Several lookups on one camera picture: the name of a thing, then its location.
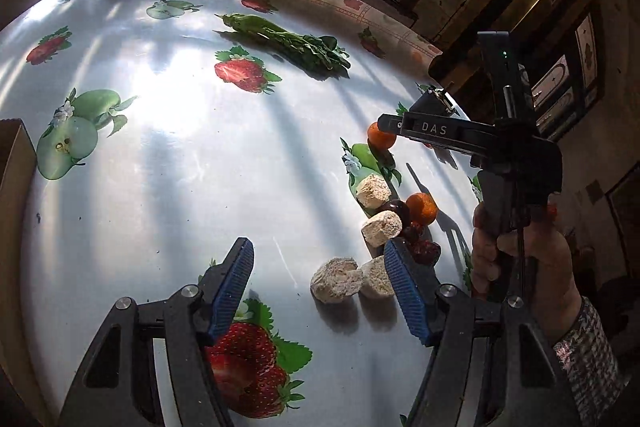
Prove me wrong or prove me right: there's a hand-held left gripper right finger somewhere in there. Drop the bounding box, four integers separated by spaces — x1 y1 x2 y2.
384 238 583 427

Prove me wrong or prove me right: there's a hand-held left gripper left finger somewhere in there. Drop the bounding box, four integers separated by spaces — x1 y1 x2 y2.
57 237 256 427

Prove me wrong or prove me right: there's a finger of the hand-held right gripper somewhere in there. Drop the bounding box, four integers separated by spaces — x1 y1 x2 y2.
411 87 461 118
377 111 482 146

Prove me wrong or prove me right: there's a beige cake piece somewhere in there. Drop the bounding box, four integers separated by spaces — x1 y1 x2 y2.
361 210 404 246
360 256 397 301
356 174 392 210
310 257 364 306

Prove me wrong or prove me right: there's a red jujube date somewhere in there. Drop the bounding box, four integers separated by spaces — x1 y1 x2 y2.
399 222 427 246
409 239 443 266

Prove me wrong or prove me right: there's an orange tangerine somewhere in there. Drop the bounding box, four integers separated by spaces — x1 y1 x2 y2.
405 192 439 227
367 122 397 150

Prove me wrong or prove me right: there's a beige cake piece top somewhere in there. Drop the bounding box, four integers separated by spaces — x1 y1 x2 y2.
356 174 392 210

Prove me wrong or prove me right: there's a brown cardboard tray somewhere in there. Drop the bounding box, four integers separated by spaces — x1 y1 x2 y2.
0 118 56 427

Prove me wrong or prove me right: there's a person's right forearm patterned sleeve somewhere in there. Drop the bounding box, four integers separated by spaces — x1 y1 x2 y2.
551 296 628 427

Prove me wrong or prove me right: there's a person's right hand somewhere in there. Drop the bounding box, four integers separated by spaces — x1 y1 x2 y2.
471 201 583 344

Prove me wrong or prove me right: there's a decorated glass cabinet door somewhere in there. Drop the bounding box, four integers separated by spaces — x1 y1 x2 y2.
530 13 603 140

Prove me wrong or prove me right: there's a fruit print tablecloth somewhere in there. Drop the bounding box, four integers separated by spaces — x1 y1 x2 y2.
0 0 482 427

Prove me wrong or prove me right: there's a green leafy vegetable bunch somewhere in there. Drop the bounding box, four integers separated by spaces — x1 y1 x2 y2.
214 13 352 75

